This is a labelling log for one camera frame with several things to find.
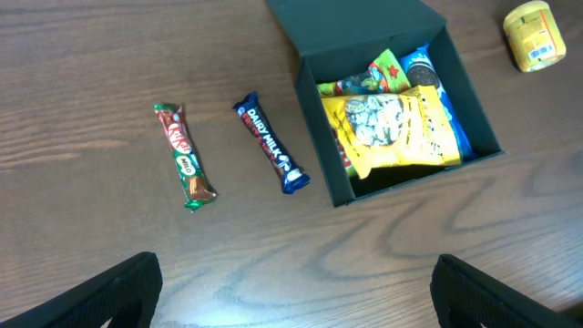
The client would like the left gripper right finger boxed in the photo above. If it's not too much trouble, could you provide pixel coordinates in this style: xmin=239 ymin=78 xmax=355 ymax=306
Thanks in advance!
xmin=430 ymin=254 xmax=582 ymax=328

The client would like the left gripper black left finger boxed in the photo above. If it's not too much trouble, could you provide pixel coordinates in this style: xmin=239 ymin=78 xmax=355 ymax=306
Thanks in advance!
xmin=1 ymin=251 xmax=163 ymax=328

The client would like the green KitKat Milo bar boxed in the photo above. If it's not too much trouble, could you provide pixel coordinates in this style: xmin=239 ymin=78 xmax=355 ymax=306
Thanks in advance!
xmin=154 ymin=103 xmax=217 ymax=211

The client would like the yellow Hacks candy bag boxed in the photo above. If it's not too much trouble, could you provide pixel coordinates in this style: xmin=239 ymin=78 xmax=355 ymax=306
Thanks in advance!
xmin=322 ymin=86 xmax=462 ymax=179

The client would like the blue Dairy Milk bar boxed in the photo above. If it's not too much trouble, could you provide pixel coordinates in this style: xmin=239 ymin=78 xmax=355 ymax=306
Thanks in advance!
xmin=232 ymin=91 xmax=311 ymax=194

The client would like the green Haribo gummy bag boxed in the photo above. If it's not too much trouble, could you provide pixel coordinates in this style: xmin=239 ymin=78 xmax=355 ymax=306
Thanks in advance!
xmin=317 ymin=49 xmax=411 ymax=179

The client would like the blue Oreo cookie pack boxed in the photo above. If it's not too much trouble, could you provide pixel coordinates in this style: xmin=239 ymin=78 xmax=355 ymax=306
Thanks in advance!
xmin=399 ymin=43 xmax=476 ymax=161

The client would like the yellow plastic jar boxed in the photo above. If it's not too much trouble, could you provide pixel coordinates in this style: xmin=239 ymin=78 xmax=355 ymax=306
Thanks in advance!
xmin=503 ymin=1 xmax=567 ymax=73

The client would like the dark green gift box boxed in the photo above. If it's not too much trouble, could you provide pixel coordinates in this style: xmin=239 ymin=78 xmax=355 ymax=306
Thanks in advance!
xmin=270 ymin=0 xmax=501 ymax=206

